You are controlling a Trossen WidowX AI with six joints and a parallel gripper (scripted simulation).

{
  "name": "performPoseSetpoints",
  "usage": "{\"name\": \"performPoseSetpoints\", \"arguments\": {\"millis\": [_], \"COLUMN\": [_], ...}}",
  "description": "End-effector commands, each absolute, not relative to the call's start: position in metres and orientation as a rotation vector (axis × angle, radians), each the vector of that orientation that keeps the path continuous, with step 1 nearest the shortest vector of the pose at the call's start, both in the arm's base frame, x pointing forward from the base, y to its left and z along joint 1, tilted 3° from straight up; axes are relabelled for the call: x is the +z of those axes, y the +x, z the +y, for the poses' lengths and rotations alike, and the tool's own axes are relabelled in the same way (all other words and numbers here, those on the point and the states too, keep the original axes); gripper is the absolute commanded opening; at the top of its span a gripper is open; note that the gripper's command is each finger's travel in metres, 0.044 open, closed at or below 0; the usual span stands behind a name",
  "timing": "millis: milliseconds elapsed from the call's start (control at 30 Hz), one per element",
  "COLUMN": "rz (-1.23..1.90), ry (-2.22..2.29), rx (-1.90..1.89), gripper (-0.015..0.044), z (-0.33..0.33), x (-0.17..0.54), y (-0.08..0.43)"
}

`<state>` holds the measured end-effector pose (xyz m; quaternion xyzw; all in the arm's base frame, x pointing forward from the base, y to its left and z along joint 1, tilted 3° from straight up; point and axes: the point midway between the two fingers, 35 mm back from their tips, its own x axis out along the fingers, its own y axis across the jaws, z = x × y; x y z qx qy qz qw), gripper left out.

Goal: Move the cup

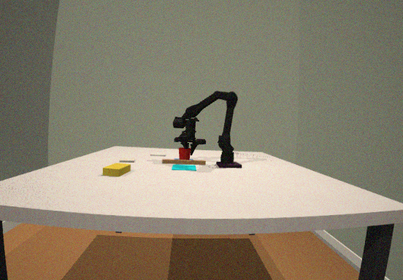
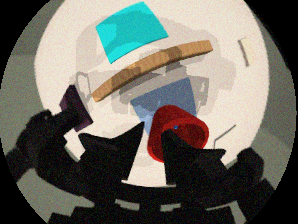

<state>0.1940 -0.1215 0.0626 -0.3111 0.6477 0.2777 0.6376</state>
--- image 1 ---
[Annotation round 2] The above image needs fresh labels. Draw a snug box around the tan flat bar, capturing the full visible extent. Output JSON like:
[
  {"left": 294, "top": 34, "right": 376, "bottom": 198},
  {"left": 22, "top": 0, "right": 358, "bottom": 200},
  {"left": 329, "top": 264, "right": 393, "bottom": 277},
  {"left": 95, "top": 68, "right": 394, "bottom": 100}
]
[{"left": 162, "top": 159, "right": 206, "bottom": 165}]

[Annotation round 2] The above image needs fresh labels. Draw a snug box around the yellow rectangular block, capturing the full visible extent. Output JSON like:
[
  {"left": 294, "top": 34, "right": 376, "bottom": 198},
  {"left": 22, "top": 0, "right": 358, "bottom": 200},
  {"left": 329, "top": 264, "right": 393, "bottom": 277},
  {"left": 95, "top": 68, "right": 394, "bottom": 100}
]
[{"left": 103, "top": 163, "right": 131, "bottom": 177}]

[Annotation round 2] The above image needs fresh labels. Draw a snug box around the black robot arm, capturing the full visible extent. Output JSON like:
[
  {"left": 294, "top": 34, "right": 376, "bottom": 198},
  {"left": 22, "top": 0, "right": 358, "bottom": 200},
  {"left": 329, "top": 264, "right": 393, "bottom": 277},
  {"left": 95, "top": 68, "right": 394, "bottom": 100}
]
[{"left": 173, "top": 90, "right": 238, "bottom": 164}]

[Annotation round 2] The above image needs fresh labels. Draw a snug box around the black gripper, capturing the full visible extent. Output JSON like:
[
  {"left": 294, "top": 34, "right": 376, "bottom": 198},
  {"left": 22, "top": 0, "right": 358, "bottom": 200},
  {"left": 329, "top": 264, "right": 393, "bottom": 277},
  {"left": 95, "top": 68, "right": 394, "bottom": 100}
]
[{"left": 174, "top": 128, "right": 206, "bottom": 155}]

